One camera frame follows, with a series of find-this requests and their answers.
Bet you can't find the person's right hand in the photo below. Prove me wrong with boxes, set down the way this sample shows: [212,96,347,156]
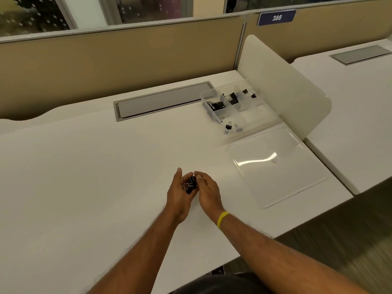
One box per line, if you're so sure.
[194,171,226,219]

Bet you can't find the person's left hand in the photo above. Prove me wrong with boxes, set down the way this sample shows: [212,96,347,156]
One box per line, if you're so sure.
[166,168,197,226]

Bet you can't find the handful of black binder clips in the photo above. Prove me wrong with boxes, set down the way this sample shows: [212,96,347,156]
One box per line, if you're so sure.
[183,176,197,195]

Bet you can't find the person's right forearm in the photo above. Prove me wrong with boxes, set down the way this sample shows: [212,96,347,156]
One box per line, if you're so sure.
[218,212,369,294]

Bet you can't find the person's left forearm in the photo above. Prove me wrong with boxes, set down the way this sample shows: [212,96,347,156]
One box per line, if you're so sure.
[87,210,184,294]

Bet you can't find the yellow wristband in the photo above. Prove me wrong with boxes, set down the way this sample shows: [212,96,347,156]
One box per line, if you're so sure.
[216,211,230,229]

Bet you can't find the clear plastic box lid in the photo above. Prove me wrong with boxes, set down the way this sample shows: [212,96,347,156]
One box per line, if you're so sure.
[226,125,328,210]

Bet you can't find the clear plastic organizer box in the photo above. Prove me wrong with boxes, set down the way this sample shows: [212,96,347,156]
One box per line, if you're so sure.
[200,85,284,142]

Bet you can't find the person's dark trousers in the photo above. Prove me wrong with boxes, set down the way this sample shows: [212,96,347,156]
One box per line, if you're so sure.
[167,271,274,294]

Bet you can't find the white desk divider panel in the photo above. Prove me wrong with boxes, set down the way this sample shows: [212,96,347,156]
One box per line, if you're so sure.
[238,34,332,141]

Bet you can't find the beige partition panel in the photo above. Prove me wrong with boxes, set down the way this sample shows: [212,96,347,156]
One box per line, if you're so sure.
[0,15,246,121]
[243,4,392,64]

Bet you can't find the blue number sign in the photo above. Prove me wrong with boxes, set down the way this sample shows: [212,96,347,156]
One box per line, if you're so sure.
[257,9,297,27]

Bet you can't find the grey desk cable tray cover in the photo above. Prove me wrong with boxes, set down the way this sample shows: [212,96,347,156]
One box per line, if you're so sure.
[330,45,392,66]
[113,81,215,122]

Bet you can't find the glass window with grey frame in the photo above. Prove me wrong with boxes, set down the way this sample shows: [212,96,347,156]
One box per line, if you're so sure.
[0,0,392,38]

